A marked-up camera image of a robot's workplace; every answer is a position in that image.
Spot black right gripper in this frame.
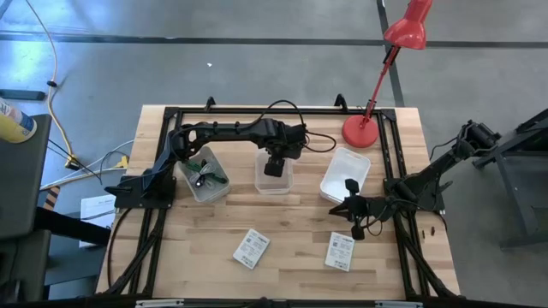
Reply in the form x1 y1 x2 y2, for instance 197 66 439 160
328 194 376 226

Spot white card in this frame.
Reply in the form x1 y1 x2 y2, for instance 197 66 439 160
233 228 271 270
324 231 356 273

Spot green braided cable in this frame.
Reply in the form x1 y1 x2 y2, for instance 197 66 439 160
186 160 228 185

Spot white plastic bin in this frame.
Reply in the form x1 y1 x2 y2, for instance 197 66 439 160
319 146 372 204

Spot clear plastic bin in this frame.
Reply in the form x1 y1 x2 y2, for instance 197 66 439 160
253 147 295 196

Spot grey plastic bin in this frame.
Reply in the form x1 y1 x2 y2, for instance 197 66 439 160
177 145 231 204

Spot red desk lamp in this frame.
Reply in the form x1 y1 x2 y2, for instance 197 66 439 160
341 0 434 149

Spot white paper sheet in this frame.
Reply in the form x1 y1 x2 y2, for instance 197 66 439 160
80 194 116 249

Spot black metal side table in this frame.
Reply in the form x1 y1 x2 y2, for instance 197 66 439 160
472 107 548 249

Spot black yellow hazard tape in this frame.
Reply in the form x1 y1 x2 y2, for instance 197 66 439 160
42 186 61 211

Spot black cart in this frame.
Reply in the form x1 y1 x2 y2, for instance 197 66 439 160
0 113 112 303

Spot black floor plate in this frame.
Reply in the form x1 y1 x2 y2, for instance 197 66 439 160
0 88 46 102

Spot yellow blue canister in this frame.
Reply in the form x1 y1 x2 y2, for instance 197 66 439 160
0 97 39 145

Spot silver frame bracket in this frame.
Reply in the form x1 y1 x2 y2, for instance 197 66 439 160
135 299 185 308
375 300 424 308

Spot white floor cable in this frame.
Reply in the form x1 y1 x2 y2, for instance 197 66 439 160
39 139 134 192

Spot yellow floor cable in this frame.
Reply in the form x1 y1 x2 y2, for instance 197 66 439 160
24 0 80 170

